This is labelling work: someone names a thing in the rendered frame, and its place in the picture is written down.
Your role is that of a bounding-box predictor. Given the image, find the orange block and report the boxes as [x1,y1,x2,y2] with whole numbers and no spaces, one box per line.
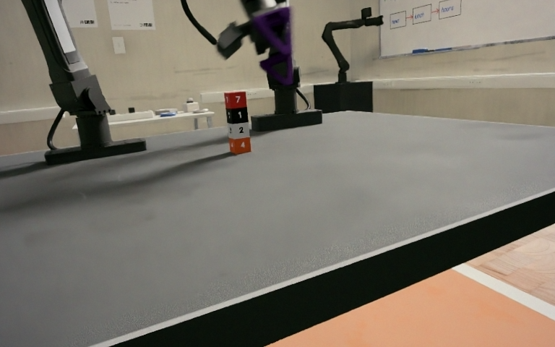
[229,137,251,154]

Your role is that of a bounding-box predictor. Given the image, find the red block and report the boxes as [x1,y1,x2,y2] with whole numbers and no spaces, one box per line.
[224,92,247,108]

